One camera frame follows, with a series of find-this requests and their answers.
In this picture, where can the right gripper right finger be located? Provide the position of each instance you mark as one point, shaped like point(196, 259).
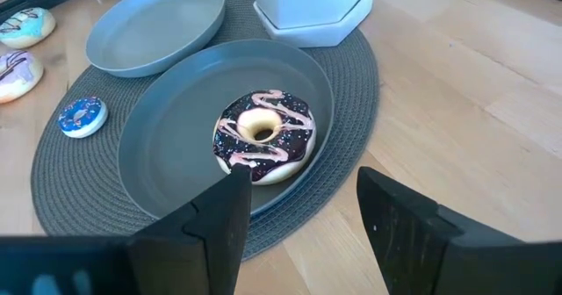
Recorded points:
point(408, 242)

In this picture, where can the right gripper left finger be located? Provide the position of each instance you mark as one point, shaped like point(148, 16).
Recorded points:
point(206, 233)

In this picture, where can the small blue sprinkled donut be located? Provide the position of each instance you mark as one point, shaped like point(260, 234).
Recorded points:
point(70, 123)

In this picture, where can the large pink-lilac iced donut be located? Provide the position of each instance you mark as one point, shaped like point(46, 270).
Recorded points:
point(24, 73)

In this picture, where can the large turquoise iced donut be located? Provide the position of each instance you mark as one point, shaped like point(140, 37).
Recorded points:
point(30, 25)

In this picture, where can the dark grey plate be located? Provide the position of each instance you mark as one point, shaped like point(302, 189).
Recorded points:
point(175, 146)

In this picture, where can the large chocolate pink-drizzle donut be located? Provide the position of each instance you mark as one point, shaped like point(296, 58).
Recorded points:
point(290, 148)

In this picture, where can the round grey woven placemat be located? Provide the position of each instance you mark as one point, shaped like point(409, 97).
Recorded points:
point(79, 185)

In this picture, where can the light grey plate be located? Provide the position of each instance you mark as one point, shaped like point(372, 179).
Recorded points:
point(153, 27)

